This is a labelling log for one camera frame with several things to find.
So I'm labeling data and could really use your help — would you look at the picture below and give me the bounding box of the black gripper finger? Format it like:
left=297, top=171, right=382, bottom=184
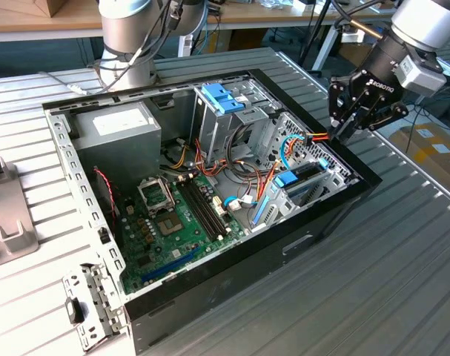
left=339, top=99, right=410, bottom=145
left=327, top=73, right=371, bottom=141

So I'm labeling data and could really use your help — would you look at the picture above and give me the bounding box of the orange disk power wire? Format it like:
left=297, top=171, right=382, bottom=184
left=285, top=130, right=332, bottom=166

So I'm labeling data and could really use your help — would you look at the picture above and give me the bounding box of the blue disk data wire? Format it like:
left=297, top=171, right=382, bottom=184
left=278, top=133, right=309, bottom=171

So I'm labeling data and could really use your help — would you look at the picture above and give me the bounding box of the hard disk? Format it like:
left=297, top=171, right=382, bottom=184
left=250, top=157, right=330, bottom=228

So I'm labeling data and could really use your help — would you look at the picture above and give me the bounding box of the silver disk bay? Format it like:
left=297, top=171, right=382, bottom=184
left=246, top=157, right=361, bottom=234

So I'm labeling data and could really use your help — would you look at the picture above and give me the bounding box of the brown cardboard sheet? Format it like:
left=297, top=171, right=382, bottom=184
left=337, top=36, right=376, bottom=71

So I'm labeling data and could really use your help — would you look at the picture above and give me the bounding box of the labelled cardboard box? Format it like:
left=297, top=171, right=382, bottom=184
left=388, top=123, right=450, bottom=197

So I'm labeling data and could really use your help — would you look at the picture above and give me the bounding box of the wooden desk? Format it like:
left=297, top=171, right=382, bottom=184
left=0, top=0, right=396, bottom=73

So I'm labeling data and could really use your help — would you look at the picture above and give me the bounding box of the blue plastic bay latch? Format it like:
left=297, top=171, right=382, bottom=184
left=201, top=84, right=248, bottom=116

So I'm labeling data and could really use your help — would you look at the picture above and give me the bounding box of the silver drive cage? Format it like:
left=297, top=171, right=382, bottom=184
left=189, top=79, right=281, bottom=168

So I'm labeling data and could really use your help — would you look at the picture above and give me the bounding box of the white motherboard connector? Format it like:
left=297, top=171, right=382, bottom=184
left=211, top=195, right=226, bottom=219

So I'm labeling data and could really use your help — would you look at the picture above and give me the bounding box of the small white box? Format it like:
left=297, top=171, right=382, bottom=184
left=178, top=33, right=195, bottom=57

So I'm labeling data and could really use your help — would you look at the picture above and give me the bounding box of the black RAM slot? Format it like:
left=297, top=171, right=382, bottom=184
left=187, top=177, right=228, bottom=238
left=178, top=179, right=220, bottom=241

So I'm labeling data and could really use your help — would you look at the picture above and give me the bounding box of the green motherboard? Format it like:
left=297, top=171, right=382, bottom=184
left=119, top=172, right=248, bottom=296

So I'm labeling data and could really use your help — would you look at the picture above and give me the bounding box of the black open PC case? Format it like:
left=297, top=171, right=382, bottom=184
left=42, top=68, right=383, bottom=356

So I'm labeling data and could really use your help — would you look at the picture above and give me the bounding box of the metal socket cover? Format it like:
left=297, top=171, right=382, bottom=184
left=136, top=176, right=176, bottom=219

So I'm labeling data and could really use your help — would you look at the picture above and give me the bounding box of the CPU socket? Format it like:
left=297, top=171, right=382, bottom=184
left=153, top=211, right=184, bottom=239

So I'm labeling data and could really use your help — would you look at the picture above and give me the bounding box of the grey power supply unit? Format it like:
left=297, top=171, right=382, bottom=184
left=71, top=100, right=162, bottom=194

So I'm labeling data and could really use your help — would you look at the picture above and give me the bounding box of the blue expansion slot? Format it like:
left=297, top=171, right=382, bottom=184
left=140, top=246, right=202, bottom=283

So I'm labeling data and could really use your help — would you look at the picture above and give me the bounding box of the brown cardboard box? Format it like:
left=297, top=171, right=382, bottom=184
left=1, top=0, right=68, bottom=19

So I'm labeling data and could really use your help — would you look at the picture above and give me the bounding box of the grey parts rack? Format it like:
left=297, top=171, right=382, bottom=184
left=0, top=155, right=39, bottom=270

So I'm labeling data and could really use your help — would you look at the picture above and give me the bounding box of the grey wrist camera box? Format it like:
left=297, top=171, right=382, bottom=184
left=394, top=51, right=447, bottom=98

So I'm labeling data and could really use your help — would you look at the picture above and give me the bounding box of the black camera cable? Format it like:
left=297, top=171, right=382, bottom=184
left=330, top=0, right=394, bottom=44

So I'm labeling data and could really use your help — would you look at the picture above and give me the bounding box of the multicoloured wire bundle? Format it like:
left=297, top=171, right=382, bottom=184
left=160, top=124, right=285, bottom=208

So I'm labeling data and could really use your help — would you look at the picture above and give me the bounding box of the short blue wire white plug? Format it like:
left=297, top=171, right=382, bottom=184
left=222, top=195, right=256, bottom=213

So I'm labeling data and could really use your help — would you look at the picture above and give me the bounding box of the red black fan wire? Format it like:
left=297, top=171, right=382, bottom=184
left=93, top=166, right=119, bottom=220

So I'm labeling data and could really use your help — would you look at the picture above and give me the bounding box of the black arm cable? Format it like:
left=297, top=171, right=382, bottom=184
left=39, top=0, right=185, bottom=96

